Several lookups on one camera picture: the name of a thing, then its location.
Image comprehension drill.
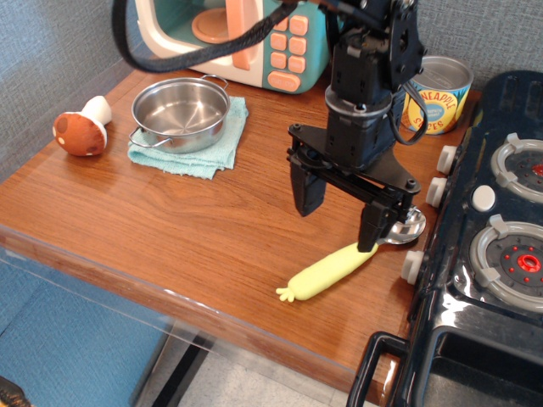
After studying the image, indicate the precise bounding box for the spoon with yellow handle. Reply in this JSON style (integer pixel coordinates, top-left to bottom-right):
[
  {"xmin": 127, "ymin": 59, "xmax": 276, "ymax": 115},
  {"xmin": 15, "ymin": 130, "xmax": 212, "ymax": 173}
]
[{"xmin": 276, "ymin": 207, "xmax": 427, "ymax": 303}]

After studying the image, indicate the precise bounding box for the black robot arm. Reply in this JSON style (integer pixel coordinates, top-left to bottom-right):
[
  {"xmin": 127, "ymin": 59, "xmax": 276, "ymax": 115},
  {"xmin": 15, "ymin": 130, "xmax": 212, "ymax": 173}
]
[{"xmin": 288, "ymin": 1, "xmax": 428, "ymax": 252}]

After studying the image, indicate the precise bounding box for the teal toy microwave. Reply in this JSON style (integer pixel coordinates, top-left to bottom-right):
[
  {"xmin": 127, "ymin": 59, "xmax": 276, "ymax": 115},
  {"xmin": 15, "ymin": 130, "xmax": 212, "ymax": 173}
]
[{"xmin": 136, "ymin": 0, "xmax": 330, "ymax": 94}]

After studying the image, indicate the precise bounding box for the black toy stove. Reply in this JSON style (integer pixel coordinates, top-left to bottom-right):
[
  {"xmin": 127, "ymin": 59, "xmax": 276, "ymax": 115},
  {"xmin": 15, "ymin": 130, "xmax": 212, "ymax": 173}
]
[{"xmin": 348, "ymin": 70, "xmax": 542, "ymax": 406}]

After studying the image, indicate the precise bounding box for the stainless steel pot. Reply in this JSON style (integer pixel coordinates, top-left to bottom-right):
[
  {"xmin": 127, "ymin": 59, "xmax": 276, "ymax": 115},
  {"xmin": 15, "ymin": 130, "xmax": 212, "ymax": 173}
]
[{"xmin": 129, "ymin": 75, "xmax": 231, "ymax": 153}]

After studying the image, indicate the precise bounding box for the pineapple slices can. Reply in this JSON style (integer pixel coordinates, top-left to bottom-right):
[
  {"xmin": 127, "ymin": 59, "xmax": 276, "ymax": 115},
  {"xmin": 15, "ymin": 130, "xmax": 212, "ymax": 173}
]
[{"xmin": 401, "ymin": 56, "xmax": 473, "ymax": 135}]

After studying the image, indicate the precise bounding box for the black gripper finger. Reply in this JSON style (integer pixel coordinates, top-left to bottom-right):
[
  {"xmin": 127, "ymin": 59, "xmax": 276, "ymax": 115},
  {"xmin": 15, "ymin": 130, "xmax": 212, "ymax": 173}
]
[
  {"xmin": 290, "ymin": 163, "xmax": 327, "ymax": 216},
  {"xmin": 357, "ymin": 199, "xmax": 399, "ymax": 253}
]

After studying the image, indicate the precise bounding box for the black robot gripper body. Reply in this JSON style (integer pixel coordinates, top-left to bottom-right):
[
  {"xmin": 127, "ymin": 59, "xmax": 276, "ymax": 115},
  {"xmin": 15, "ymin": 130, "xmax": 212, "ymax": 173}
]
[{"xmin": 288, "ymin": 91, "xmax": 420, "ymax": 212}]

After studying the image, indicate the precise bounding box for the teal folded cloth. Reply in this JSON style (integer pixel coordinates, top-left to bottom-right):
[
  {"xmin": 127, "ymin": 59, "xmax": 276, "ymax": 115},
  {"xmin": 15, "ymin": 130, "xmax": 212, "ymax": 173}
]
[{"xmin": 127, "ymin": 97, "xmax": 249, "ymax": 180}]

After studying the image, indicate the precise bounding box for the brown plush mushroom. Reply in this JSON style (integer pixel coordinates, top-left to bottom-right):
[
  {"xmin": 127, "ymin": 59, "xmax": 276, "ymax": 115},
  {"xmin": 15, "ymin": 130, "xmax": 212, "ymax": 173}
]
[{"xmin": 53, "ymin": 96, "xmax": 112, "ymax": 157}]

